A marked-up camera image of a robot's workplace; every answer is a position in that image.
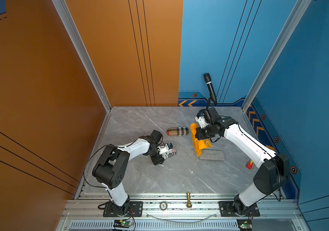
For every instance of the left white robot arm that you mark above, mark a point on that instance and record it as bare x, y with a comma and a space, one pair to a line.
111, 166

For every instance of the aluminium corner post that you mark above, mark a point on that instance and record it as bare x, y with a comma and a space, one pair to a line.
290, 25
71, 28

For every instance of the right green circuit board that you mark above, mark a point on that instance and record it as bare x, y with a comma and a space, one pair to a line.
244, 225

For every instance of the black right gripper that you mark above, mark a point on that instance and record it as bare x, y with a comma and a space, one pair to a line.
198, 134

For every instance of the grey eyeglass case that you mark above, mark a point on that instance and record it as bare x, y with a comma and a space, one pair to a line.
212, 155

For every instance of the aluminium corner post right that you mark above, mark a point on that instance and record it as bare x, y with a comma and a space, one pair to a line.
290, 25

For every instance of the black microphone stand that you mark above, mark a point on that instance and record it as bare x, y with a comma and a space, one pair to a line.
206, 113

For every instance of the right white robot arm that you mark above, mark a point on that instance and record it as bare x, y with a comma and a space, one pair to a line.
273, 168

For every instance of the aluminium corner post left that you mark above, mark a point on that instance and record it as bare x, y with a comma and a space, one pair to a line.
71, 28

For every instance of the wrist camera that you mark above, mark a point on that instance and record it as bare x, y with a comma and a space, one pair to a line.
202, 122
163, 148

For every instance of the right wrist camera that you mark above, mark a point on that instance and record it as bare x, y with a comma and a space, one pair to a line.
202, 122

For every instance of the brass chess piece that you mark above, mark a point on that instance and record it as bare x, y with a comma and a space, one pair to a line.
188, 203

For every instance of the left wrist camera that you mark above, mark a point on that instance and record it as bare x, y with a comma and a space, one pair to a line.
163, 148

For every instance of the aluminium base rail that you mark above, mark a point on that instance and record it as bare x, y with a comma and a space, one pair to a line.
209, 212

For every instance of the black microphone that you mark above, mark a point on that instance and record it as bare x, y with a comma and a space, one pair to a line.
209, 84

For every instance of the plaid eyeglass pouch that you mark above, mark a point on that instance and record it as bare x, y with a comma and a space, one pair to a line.
178, 131

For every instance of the left green circuit board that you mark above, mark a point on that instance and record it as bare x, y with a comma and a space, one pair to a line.
122, 224

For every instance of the red small toy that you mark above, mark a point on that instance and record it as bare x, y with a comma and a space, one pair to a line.
250, 164

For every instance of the yellow microfibre cloth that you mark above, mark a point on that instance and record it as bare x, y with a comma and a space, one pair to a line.
198, 145

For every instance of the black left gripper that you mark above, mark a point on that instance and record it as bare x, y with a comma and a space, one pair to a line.
158, 160

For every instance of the green circuit board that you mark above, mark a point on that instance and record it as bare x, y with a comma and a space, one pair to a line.
244, 225
122, 224

